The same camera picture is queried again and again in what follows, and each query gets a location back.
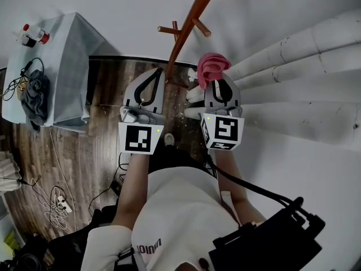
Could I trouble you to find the grey crumpled garment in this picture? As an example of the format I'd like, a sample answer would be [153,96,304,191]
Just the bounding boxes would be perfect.
[20,68,51,132]

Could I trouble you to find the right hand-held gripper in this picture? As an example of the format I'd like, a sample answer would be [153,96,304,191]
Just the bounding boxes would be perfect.
[200,77,245,152]

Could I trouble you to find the black camera equipment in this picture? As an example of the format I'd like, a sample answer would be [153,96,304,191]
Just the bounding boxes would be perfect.
[0,232,49,271]

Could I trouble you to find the black floor cable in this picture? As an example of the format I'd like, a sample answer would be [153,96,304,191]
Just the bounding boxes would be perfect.
[88,152,128,217]

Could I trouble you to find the pink cloth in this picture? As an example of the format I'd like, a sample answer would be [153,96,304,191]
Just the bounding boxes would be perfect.
[197,53,232,90]

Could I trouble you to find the table with pale blue cover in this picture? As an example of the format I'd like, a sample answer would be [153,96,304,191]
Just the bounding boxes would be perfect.
[1,12,120,134]

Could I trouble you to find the grey gripper-mounted fisheye camera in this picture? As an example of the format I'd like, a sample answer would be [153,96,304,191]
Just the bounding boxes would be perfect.
[120,107,141,124]

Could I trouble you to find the brown wooden coat rack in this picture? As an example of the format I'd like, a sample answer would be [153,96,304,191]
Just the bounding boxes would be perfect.
[157,0,253,89]

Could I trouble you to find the black recorder box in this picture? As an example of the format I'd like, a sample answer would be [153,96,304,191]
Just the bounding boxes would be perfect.
[208,197,325,271]

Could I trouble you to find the person's left forearm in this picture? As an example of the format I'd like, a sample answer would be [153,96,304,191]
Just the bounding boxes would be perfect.
[112,152,151,229]

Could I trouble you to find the red-capped clear bottle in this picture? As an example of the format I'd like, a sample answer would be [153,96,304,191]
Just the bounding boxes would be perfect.
[22,23,51,45]

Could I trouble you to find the thick black cable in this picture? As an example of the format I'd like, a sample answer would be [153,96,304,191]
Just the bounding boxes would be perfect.
[208,155,297,209]

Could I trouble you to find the person's black trousers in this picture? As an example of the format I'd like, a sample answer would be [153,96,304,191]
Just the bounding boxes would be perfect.
[147,144,218,175]

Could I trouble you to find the tangle of white cables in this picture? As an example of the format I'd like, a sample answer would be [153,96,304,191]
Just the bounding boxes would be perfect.
[30,176,74,234]

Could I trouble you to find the white power strip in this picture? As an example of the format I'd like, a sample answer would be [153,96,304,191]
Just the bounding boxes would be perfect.
[55,195,73,212]

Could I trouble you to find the person's white shirt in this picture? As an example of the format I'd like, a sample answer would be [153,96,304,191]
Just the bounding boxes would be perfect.
[81,166,244,271]

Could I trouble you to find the person's right forearm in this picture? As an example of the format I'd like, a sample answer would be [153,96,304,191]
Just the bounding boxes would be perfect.
[215,150,268,226]

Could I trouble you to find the thin black cable on table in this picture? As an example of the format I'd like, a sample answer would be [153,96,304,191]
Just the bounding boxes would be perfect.
[2,56,45,102]

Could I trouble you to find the white ribbed fabric bundle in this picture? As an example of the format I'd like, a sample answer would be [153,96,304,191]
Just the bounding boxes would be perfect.
[0,150,23,194]

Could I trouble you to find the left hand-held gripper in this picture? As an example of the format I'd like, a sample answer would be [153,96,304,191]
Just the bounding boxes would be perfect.
[117,67,166,155]

